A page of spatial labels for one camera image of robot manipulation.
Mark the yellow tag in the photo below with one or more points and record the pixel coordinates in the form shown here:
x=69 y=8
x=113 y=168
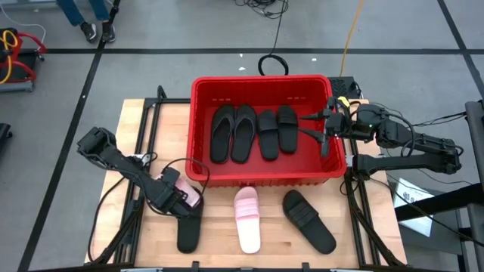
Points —
x=343 y=101

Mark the red plastic bin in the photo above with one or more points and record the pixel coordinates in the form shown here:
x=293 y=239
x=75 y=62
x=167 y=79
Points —
x=302 y=166

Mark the pink slide sandal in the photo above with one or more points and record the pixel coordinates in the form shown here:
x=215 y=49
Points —
x=191 y=190
x=247 y=226

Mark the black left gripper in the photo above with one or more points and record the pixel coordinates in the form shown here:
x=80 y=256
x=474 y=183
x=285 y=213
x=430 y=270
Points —
x=170 y=200

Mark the grey metal post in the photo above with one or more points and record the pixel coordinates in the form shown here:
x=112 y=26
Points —
x=475 y=143

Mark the black chair caster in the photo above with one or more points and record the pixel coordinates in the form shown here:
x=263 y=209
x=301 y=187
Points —
x=4 y=132

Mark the black aluminium table frame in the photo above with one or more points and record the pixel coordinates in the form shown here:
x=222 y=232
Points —
x=170 y=101

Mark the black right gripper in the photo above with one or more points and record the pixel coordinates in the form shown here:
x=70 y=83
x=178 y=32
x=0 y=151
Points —
x=334 y=124

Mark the person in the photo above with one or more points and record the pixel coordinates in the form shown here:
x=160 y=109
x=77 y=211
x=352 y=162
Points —
x=72 y=11

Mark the black metal beam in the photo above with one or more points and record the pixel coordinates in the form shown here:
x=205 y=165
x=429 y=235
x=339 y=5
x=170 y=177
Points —
x=453 y=198

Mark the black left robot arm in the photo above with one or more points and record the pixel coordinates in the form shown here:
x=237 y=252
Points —
x=125 y=168

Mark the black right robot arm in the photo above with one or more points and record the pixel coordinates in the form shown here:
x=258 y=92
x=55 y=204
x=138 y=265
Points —
x=408 y=162

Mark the white paper sheet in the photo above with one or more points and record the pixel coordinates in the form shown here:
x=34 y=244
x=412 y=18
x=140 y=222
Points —
x=423 y=196

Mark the black perforated box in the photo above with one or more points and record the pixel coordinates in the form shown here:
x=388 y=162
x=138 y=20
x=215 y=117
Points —
x=340 y=87

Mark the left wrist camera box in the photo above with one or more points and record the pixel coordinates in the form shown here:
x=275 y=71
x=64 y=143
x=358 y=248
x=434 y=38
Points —
x=171 y=176

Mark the black slide sandal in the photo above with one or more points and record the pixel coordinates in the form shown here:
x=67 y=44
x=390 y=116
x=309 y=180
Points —
x=267 y=145
x=288 y=140
x=189 y=234
x=314 y=234

